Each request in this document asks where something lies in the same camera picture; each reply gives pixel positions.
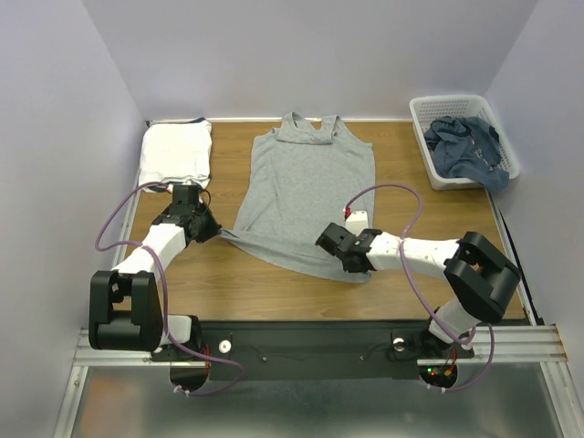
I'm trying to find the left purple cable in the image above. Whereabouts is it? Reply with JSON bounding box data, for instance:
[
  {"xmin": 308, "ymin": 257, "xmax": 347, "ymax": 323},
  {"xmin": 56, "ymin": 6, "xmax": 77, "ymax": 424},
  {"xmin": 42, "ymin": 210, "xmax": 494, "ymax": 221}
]
[{"xmin": 94, "ymin": 182, "xmax": 245, "ymax": 397}]

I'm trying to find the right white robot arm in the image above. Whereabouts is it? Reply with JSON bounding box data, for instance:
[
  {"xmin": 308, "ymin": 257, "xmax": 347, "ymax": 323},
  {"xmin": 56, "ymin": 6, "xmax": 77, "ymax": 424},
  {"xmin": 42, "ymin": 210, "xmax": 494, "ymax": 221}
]
[{"xmin": 316, "ymin": 223, "xmax": 521, "ymax": 356}]

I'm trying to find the folded white tank top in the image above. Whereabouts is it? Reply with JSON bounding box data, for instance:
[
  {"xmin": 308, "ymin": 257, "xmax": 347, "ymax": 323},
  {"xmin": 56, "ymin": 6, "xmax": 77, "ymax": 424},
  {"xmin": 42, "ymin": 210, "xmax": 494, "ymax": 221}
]
[{"xmin": 138, "ymin": 119, "xmax": 213, "ymax": 188}]

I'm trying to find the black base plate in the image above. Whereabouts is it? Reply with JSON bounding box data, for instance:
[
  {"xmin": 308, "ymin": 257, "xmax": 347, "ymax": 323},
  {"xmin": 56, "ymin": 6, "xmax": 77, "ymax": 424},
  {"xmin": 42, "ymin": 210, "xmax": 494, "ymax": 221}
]
[{"xmin": 150, "ymin": 319, "xmax": 475, "ymax": 382}]

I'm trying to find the aluminium frame rail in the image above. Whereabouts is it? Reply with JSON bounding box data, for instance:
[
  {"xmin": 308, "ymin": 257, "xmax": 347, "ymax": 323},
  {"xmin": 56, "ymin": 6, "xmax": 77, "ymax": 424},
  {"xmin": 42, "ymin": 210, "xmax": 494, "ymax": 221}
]
[{"xmin": 56, "ymin": 320, "xmax": 583, "ymax": 437}]

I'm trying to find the blue tank top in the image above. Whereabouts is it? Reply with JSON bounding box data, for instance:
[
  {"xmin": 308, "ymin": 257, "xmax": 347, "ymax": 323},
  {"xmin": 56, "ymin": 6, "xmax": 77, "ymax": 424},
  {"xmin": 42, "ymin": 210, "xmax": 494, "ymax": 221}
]
[{"xmin": 423, "ymin": 116, "xmax": 509, "ymax": 192}]

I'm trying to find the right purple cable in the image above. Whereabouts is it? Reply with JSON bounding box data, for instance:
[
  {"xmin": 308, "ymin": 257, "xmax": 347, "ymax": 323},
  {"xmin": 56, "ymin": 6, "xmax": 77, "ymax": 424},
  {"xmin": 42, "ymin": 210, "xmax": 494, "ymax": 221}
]
[{"xmin": 344, "ymin": 183, "xmax": 495, "ymax": 394}]

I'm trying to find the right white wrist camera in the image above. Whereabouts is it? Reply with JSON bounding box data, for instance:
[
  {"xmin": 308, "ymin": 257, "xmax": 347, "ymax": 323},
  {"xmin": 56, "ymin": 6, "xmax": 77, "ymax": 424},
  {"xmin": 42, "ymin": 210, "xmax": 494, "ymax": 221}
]
[{"xmin": 345, "ymin": 208, "xmax": 369, "ymax": 235}]

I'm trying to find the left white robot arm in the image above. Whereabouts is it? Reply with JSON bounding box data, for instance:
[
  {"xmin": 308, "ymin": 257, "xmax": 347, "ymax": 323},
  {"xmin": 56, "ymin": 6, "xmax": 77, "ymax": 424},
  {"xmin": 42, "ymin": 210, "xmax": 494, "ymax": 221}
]
[{"xmin": 89, "ymin": 184, "xmax": 221, "ymax": 360}]

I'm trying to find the purple cable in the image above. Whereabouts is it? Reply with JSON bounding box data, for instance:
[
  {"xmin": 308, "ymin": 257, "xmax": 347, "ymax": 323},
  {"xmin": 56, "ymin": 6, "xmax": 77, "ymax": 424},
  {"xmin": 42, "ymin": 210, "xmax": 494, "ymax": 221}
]
[
  {"xmin": 344, "ymin": 183, "xmax": 495, "ymax": 394},
  {"xmin": 94, "ymin": 182, "xmax": 245, "ymax": 397}
]

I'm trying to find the grey tank top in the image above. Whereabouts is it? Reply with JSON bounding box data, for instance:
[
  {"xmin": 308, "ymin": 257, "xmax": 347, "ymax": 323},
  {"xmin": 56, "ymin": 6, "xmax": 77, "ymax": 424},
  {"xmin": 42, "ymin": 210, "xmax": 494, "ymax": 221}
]
[{"xmin": 221, "ymin": 112, "xmax": 375, "ymax": 284}]

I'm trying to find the white plastic basket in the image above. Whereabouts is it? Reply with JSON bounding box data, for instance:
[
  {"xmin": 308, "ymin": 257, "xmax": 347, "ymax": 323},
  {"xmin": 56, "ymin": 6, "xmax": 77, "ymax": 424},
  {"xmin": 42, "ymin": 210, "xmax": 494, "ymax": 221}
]
[{"xmin": 410, "ymin": 95, "xmax": 519, "ymax": 191}]

